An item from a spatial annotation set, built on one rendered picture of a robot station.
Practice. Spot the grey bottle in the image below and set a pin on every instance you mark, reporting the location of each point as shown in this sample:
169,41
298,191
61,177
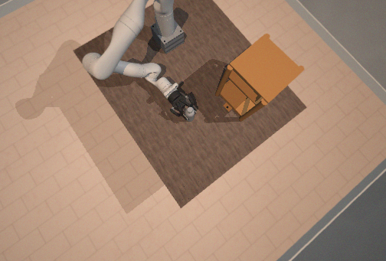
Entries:
190,113

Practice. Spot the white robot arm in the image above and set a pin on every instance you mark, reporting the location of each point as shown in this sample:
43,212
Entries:
125,30

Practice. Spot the brown wooden shelving unit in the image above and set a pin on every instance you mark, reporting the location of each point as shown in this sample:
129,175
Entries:
261,70

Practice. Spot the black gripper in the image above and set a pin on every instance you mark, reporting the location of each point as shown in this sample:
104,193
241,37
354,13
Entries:
178,101

